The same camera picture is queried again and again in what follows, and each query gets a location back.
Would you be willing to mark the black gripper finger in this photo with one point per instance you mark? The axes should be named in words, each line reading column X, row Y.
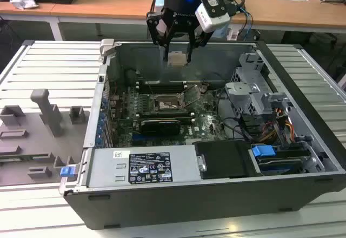
column 155, row 27
column 200, row 38

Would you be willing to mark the silver CPU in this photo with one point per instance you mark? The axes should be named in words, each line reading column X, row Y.
column 177, row 59

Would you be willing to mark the CPU socket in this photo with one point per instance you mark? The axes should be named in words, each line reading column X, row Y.
column 166, row 105

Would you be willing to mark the small white box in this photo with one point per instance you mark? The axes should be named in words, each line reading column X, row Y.
column 233, row 34

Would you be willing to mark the wooden desk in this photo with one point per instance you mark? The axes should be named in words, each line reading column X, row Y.
column 108, row 0

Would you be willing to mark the grey metal drive cage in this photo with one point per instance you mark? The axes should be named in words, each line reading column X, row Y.
column 243, row 92

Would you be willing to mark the green motherboard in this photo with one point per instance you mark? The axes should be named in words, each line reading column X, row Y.
column 208, row 124

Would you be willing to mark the black graphics card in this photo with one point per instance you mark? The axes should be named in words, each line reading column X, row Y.
column 159, row 127

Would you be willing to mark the black plastic shroud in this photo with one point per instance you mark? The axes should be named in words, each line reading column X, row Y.
column 224, row 159

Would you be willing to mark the hard disk in blue carrier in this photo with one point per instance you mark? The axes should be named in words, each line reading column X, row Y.
column 262, row 150

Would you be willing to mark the crumpled white paper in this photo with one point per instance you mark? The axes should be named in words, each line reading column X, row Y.
column 23, row 2

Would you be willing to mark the silver power supply unit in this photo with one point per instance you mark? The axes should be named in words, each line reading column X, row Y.
column 102, row 167

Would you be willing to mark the black and grey PC case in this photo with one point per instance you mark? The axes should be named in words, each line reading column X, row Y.
column 189, row 203

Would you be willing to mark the blue case latch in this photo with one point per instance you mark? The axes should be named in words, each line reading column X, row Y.
column 67, row 172

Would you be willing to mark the grey parts rack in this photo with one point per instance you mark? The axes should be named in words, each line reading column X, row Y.
column 27, row 140

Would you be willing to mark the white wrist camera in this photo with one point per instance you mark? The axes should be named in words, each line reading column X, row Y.
column 211, row 19

